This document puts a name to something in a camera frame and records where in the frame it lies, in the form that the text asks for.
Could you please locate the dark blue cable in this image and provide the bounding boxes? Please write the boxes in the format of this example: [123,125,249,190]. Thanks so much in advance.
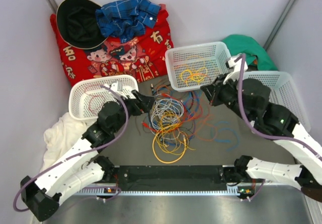
[148,89,202,146]

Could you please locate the bright yellow thin cable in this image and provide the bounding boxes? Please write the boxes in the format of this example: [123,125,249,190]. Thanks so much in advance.
[179,65,209,86]

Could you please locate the white rectangular basket, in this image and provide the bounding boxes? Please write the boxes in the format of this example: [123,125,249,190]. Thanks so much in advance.
[243,71,311,132]
[165,41,231,92]

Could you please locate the light blue loose cable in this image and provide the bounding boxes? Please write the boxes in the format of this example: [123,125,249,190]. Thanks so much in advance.
[211,120,241,152]

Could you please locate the red printed cloth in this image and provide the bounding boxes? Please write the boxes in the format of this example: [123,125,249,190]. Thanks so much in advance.
[50,4,173,86]

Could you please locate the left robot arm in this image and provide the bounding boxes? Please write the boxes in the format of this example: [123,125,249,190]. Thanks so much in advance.
[17,90,155,221]

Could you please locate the white rectangular basket, middle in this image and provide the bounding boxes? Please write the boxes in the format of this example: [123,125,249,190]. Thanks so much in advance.
[165,41,231,92]

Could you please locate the yellow thin tangled cable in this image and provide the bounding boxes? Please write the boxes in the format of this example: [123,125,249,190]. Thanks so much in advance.
[154,112,199,154]

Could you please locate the black hat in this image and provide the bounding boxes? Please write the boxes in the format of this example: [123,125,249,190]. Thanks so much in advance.
[56,0,106,49]

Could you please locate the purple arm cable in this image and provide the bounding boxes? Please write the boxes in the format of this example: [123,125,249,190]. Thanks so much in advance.
[13,84,130,212]
[233,53,322,202]

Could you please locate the white oval perforated basket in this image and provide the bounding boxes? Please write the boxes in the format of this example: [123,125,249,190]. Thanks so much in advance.
[68,74,138,121]

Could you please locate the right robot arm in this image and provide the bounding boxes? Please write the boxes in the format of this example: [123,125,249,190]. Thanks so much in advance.
[201,75,321,202]

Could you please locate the black cable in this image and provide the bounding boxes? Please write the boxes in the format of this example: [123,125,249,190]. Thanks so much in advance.
[135,83,156,136]

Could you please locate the green cloth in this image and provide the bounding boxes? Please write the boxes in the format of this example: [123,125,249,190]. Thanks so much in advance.
[222,34,278,71]

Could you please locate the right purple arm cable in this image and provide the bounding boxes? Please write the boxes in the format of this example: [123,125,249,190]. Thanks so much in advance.
[233,53,322,202]

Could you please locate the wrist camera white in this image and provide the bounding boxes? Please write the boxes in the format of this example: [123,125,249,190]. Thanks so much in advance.
[101,81,133,99]
[223,54,248,84]

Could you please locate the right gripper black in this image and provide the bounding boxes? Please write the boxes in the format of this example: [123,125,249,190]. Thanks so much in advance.
[200,72,252,123]

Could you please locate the blue plaid shirt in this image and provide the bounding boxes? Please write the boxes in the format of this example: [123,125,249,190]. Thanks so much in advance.
[95,0,162,43]

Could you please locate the thick amber yellow cable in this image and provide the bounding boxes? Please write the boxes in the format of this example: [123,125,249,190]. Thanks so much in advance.
[152,125,194,164]

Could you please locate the thick red cable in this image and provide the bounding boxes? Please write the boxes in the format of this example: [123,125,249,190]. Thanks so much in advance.
[83,83,106,118]

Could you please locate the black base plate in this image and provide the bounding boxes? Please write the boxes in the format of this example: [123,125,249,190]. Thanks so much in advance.
[113,166,226,191]

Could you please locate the orange thin cable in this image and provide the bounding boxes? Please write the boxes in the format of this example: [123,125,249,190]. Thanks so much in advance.
[155,52,222,144]

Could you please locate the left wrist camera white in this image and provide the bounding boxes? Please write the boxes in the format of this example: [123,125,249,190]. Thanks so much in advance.
[101,81,133,99]

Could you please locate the grey corner post right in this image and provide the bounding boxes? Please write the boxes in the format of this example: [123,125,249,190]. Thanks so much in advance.
[263,0,298,51]

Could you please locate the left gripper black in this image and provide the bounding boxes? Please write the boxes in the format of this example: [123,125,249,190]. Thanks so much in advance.
[112,90,157,133]

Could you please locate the white rectangular basket, right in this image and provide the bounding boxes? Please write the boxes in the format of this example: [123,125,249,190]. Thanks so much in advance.
[243,71,311,132]

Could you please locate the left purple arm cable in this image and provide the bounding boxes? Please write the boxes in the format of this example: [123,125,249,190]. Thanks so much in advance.
[13,84,130,212]

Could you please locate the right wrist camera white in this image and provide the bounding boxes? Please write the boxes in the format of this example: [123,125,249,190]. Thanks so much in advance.
[223,54,248,84]

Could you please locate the white cloth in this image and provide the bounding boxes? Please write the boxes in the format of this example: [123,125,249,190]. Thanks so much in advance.
[41,112,94,171]

